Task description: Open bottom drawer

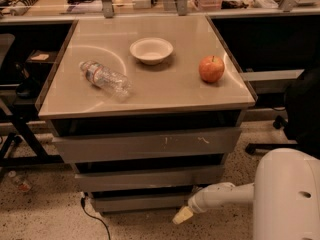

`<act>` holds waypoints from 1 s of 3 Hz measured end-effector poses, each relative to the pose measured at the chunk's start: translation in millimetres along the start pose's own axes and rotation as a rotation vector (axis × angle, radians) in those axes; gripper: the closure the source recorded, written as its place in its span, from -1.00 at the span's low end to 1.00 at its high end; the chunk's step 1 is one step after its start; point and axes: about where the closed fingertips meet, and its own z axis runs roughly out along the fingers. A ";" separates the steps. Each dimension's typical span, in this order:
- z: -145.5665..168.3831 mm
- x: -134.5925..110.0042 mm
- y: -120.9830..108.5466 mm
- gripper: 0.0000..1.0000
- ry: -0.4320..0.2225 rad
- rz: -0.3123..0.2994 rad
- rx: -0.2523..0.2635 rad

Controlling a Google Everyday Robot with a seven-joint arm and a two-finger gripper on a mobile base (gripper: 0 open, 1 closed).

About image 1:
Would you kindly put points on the grey middle drawer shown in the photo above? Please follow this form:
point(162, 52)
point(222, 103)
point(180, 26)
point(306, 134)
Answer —
point(147, 179)

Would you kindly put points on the black left side chair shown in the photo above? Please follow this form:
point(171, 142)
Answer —
point(18, 119)

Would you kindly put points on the grey bottom drawer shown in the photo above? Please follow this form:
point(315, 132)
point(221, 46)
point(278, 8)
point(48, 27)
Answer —
point(143, 199)

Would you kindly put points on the grey drawer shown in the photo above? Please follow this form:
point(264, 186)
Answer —
point(147, 179)
point(144, 145)
point(143, 199)

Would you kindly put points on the black office chair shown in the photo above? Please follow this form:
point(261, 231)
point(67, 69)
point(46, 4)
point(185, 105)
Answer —
point(302, 104)

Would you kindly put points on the clear plastic water bottle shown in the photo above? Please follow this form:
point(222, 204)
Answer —
point(111, 81)

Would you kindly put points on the white paper bowl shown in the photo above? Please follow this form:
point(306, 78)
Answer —
point(151, 51)

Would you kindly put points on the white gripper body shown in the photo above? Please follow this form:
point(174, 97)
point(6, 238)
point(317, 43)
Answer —
point(196, 204)

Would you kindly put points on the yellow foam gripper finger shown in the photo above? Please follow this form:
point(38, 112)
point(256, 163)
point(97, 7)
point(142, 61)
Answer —
point(182, 215)

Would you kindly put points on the grey three-drawer cabinet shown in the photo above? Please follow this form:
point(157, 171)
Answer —
point(169, 96)

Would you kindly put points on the red apple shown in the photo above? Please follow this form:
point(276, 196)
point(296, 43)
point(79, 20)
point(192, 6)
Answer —
point(211, 68)

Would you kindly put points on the small bottle on floor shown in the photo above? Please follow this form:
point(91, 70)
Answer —
point(19, 181)

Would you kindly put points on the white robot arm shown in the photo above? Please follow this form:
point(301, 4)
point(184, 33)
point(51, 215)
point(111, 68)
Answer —
point(285, 196)

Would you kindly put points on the grey top drawer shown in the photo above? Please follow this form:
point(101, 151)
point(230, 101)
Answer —
point(144, 145)

